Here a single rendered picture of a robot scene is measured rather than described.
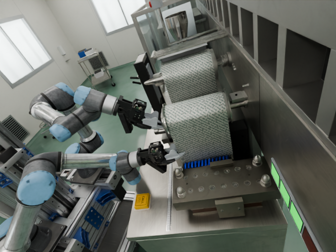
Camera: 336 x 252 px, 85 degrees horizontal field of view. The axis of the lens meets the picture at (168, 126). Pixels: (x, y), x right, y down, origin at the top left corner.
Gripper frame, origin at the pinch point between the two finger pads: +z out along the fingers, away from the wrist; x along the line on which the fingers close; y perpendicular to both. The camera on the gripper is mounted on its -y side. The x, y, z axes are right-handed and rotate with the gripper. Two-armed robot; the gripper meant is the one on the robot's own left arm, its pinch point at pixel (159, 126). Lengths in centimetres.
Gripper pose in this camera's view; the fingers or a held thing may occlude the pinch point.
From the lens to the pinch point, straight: 80.7
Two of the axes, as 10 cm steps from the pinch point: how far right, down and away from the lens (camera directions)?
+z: 9.2, 3.2, 2.1
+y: 3.8, -7.1, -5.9
